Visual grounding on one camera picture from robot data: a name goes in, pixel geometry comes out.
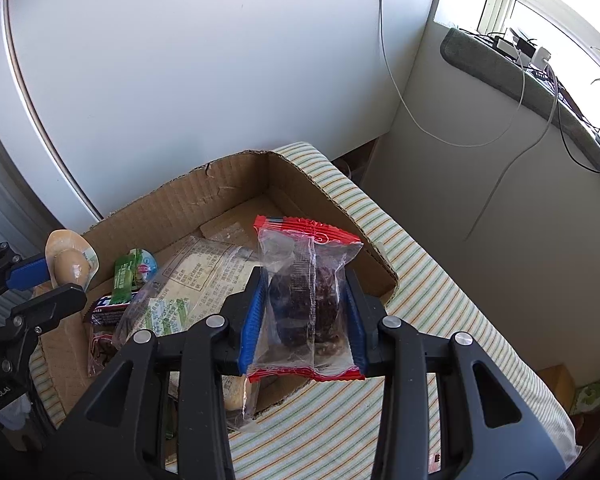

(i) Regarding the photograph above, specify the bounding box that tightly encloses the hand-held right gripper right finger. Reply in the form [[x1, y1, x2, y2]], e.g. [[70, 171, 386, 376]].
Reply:
[[344, 269, 568, 480]]

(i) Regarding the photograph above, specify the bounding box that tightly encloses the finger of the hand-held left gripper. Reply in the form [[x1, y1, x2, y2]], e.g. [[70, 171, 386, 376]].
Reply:
[[0, 242, 51, 301], [0, 282, 88, 361]]

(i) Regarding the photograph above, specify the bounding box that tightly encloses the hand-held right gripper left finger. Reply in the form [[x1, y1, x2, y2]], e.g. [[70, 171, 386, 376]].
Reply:
[[42, 266, 271, 480]]

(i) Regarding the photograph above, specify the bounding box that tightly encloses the beige egg packet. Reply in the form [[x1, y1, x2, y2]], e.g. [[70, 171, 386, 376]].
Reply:
[[45, 230, 100, 291]]

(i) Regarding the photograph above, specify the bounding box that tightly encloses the dark chocolate bar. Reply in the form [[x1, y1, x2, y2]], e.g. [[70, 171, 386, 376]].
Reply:
[[82, 295, 131, 378]]

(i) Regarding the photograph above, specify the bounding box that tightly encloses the clear red-edged cake packet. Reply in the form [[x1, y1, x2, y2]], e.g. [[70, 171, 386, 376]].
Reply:
[[246, 215, 367, 383]]

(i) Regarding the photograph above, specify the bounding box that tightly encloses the green snack packet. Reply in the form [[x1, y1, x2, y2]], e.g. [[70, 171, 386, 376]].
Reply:
[[112, 255, 141, 303]]

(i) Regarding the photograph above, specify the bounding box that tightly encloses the brown cardboard box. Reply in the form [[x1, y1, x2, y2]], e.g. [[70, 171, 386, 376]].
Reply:
[[30, 149, 400, 473]]

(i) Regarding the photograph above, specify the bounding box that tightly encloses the clear bread packet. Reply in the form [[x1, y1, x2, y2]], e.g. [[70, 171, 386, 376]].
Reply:
[[112, 237, 266, 433]]

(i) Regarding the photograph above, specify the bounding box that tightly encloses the small brown carton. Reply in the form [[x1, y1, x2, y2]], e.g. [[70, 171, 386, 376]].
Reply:
[[535, 364, 576, 411]]

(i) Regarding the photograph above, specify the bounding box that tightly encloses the green printed box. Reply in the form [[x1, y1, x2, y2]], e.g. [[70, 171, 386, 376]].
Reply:
[[570, 372, 600, 416]]

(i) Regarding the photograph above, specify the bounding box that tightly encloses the black power adapter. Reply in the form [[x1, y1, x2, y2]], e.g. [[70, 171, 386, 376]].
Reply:
[[492, 35, 520, 59]]

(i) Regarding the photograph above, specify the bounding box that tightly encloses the white power strip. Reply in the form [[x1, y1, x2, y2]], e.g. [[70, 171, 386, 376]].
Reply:
[[510, 27, 553, 68]]

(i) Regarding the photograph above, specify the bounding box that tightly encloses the long white cable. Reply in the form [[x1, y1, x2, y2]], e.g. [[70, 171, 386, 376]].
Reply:
[[377, 0, 526, 150], [465, 67, 561, 241]]

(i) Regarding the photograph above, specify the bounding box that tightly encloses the thin black cable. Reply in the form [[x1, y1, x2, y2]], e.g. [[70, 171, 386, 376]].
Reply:
[[552, 77, 600, 175]]

